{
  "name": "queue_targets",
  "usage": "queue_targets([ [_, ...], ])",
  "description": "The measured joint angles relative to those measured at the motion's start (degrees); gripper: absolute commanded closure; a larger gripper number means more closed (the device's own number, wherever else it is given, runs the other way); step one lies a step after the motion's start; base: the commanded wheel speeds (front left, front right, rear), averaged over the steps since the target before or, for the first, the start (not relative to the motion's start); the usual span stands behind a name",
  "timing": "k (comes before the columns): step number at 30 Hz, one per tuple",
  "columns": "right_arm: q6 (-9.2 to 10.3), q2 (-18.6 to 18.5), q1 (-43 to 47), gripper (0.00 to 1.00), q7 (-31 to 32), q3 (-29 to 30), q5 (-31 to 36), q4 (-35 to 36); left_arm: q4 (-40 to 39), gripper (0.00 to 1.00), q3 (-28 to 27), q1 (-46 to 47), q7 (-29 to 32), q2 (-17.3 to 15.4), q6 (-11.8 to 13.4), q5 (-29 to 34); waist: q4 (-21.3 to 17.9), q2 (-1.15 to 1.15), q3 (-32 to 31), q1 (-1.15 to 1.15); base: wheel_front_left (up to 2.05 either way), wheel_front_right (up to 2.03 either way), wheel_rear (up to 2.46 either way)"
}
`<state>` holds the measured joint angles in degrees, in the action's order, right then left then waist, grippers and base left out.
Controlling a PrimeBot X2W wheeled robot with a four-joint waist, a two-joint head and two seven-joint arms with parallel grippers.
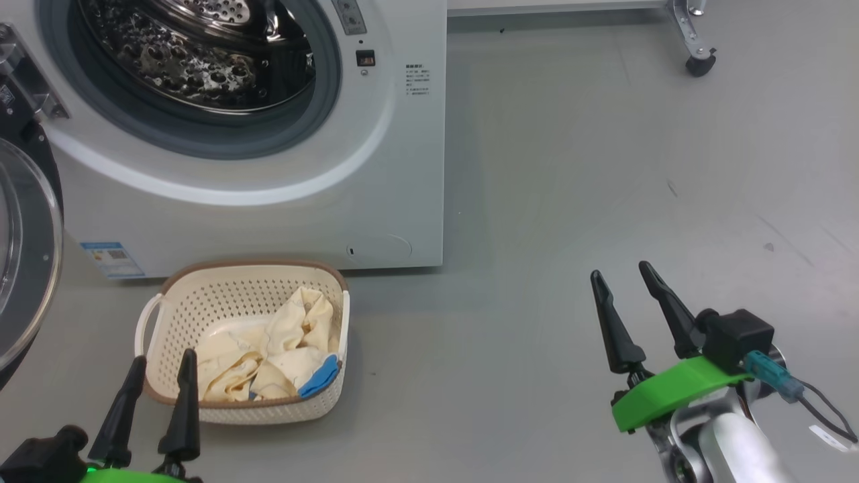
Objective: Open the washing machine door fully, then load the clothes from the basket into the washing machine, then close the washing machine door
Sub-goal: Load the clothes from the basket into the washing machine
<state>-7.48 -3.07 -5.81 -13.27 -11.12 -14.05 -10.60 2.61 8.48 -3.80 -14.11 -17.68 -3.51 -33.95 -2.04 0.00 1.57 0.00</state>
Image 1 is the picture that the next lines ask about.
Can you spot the blue cloth piece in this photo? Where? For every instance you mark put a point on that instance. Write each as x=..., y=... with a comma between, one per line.
x=319, y=379

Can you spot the blue energy label sticker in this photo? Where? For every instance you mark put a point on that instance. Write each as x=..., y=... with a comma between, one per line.
x=114, y=260

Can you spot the metal door hinge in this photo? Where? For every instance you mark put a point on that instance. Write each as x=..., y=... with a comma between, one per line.
x=30, y=84

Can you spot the cream cloth garment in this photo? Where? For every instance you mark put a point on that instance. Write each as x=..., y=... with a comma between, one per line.
x=305, y=318
x=228, y=365

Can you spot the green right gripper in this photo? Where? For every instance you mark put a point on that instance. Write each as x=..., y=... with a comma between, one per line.
x=671, y=392

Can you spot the black door latch socket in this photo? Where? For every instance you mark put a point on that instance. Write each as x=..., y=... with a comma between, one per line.
x=365, y=58

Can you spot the white front-load washing machine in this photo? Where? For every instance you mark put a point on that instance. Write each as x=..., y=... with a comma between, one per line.
x=402, y=168

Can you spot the dark round glass washer door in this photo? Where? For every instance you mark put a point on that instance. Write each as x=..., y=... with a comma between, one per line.
x=41, y=268

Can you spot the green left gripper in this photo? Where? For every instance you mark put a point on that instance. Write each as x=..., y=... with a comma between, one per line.
x=134, y=476

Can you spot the steel washer drum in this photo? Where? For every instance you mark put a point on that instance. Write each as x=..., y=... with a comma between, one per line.
x=201, y=67

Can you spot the black text notice label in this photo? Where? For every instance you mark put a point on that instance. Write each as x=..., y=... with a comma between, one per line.
x=417, y=80

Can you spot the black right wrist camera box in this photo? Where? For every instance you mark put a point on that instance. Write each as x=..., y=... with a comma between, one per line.
x=738, y=339

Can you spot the grey rubber door gasket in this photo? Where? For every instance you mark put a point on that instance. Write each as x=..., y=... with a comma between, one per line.
x=201, y=139

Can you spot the round drain filter cover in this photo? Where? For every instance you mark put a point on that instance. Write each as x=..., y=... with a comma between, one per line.
x=382, y=248

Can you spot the cream perforated laundry basket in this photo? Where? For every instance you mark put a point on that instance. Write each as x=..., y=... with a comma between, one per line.
x=194, y=302

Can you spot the grey warning sticker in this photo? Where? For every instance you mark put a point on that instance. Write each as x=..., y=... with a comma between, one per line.
x=349, y=17

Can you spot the metal stand leg with caster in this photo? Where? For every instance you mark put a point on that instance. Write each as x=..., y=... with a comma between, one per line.
x=691, y=33

